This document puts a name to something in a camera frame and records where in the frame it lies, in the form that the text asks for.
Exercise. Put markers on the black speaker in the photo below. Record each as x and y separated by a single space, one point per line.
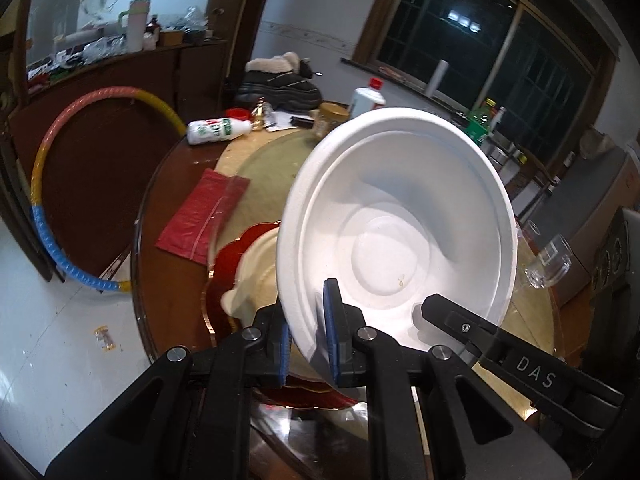
617 255

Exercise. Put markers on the red glass plate white label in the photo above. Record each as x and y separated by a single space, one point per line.
232 265

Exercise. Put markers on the green plastic bottle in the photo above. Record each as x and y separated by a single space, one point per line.
477 127

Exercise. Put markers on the red plastic bag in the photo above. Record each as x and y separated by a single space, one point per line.
195 215

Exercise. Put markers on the golden jar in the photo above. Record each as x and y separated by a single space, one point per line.
330 117

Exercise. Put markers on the red glass plate gold lettering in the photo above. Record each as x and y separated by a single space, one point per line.
320 401

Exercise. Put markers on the small gold perfume bottle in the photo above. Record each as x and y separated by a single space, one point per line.
259 119

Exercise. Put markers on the small red lid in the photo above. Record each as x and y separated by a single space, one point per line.
237 114

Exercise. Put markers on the white paper roll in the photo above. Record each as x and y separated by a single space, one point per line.
436 77

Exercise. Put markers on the small yellow wrapper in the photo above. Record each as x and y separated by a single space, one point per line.
106 338

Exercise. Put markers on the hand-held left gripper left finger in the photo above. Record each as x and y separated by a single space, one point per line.
284 350

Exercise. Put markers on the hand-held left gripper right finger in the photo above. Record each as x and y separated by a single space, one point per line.
331 330

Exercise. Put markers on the dark wooden framed window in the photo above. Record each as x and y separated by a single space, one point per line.
500 35

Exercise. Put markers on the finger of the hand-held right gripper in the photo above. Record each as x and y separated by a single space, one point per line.
450 322

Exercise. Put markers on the dark quilted jacket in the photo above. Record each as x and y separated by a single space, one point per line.
280 92

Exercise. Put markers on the multicoloured hula hoop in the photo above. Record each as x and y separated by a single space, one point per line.
39 217

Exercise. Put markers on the white liquor bottle red cap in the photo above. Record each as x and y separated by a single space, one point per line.
365 100

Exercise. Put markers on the dark wooden sideboard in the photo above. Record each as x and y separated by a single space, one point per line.
125 75

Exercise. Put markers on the white foam bowl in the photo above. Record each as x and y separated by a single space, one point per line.
400 210

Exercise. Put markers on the clear glass mug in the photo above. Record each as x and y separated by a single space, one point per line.
550 265

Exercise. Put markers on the white milk bottle green print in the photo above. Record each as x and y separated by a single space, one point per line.
215 131

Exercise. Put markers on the small drinking glass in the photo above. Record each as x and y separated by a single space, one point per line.
530 230

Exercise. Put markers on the grey fridge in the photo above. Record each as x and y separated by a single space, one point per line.
590 200

